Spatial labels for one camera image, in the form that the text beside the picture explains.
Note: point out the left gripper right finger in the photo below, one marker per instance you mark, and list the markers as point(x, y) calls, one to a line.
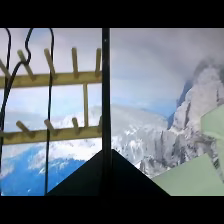
point(133, 181)

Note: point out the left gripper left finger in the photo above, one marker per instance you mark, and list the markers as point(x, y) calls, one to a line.
point(85, 181)

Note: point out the white long-sleeved shirt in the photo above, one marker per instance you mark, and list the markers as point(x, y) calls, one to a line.
point(190, 176)

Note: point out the wooden hanger rack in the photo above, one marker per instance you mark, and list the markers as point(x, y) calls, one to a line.
point(50, 79)

